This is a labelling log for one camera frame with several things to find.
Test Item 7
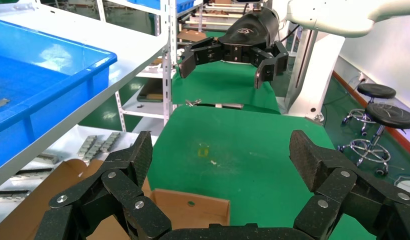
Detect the open brown cardboard box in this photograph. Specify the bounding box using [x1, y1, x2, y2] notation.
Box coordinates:
[0, 158, 232, 240]

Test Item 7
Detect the grey ribbed metal strip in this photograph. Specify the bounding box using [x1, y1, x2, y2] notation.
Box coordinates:
[89, 138, 108, 155]
[77, 135, 98, 157]
[100, 131, 122, 153]

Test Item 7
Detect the white robot body column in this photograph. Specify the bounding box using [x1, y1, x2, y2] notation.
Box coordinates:
[284, 28, 347, 122]

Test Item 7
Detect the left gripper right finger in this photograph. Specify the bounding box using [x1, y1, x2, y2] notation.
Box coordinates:
[288, 129, 410, 240]

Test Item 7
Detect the white flat board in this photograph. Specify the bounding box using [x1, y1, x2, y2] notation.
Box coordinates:
[0, 124, 160, 229]

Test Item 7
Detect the green table cloth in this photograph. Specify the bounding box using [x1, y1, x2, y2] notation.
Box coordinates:
[171, 31, 281, 114]
[146, 104, 378, 240]

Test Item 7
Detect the blue plastic tray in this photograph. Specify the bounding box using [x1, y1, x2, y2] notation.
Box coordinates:
[0, 18, 118, 171]

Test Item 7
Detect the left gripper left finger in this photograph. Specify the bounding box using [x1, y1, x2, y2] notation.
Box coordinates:
[34, 130, 173, 240]

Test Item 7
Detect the black round stool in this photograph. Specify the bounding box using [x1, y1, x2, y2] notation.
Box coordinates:
[337, 102, 410, 176]
[340, 82, 398, 137]

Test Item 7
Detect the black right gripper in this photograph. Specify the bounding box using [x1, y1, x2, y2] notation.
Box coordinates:
[178, 8, 290, 90]

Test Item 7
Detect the wooden slat rack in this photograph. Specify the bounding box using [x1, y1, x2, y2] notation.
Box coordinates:
[180, 0, 259, 34]

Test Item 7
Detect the blue storage bin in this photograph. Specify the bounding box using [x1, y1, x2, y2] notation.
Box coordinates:
[127, 0, 197, 13]

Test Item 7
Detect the white perforated shelf frame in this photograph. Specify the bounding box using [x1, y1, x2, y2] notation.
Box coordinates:
[113, 0, 181, 133]

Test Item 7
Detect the small brown cardboard box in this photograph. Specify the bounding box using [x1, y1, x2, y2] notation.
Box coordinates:
[176, 29, 208, 42]

